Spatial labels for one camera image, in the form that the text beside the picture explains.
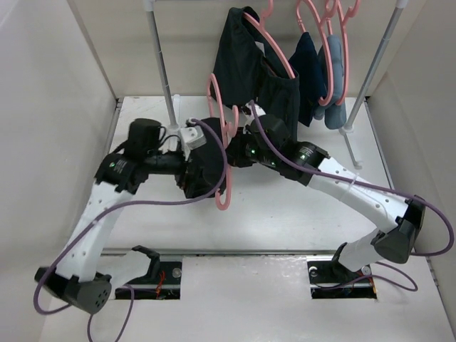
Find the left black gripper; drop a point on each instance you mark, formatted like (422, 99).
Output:
(183, 161)

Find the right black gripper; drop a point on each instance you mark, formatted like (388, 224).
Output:
(236, 143)

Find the pink hanger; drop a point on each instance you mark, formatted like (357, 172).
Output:
(324, 28)
(259, 25)
(228, 130)

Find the black trousers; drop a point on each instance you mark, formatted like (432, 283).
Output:
(247, 68)
(202, 172)

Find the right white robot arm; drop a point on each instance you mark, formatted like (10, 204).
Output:
(397, 220)

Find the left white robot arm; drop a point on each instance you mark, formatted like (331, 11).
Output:
(74, 277)

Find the black trousers on hanger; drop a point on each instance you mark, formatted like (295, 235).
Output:
(247, 68)

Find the light blue jeans on hanger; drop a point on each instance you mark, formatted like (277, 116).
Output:
(334, 115)

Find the navy trousers on hanger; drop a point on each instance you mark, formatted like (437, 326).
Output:
(305, 62)

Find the left white rack foot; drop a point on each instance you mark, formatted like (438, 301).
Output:
(173, 130)

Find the white rack foot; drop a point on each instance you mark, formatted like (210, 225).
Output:
(173, 130)
(351, 141)

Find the right white rack foot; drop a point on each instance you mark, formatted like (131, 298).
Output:
(351, 141)

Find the right rack pole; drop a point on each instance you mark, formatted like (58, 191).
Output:
(394, 19)

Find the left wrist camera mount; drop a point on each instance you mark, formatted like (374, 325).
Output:
(192, 137)

